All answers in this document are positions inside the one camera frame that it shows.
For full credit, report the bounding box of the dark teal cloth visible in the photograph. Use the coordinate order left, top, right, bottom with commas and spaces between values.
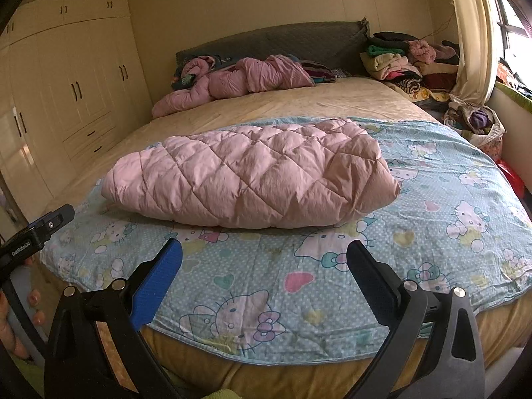
172, 72, 197, 91

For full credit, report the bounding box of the bed with cream sheet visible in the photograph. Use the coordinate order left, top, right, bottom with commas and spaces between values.
39, 75, 532, 399

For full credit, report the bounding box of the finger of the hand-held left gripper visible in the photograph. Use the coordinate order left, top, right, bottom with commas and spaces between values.
30, 203, 76, 242

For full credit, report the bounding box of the grey padded headboard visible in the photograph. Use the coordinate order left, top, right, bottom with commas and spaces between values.
175, 19, 370, 79

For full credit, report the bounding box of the cream wardrobe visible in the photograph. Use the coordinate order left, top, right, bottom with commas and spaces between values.
0, 0, 156, 200

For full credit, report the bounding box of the cream curtain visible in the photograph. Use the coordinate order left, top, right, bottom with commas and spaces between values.
443, 0, 505, 109

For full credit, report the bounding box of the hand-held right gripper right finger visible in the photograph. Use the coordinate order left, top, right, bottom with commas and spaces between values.
343, 240, 487, 399

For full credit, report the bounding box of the pile of folded clothes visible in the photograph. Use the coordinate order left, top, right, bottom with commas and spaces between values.
359, 31, 462, 100

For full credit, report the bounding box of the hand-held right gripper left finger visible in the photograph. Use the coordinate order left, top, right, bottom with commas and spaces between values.
44, 238, 188, 399

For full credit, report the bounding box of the window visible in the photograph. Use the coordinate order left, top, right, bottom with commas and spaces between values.
486, 0, 532, 51

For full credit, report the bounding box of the crumpled pink padded coat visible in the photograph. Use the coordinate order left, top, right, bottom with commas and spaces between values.
152, 55, 317, 118

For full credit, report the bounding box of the red plastic bag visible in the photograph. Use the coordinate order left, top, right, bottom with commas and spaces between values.
496, 158, 526, 198

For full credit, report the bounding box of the pink quilted jacket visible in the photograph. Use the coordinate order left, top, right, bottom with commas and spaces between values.
101, 118, 402, 230

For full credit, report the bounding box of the blue cartoon printed blanket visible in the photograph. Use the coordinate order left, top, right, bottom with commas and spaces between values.
39, 116, 532, 362

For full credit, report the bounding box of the bag with purple cloth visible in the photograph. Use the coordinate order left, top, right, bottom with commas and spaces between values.
447, 95, 505, 150

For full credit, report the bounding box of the person's left hand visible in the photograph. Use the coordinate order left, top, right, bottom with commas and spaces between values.
0, 255, 47, 360

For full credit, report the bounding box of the multicoloured striped cloth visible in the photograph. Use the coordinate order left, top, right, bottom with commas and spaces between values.
299, 62, 337, 84

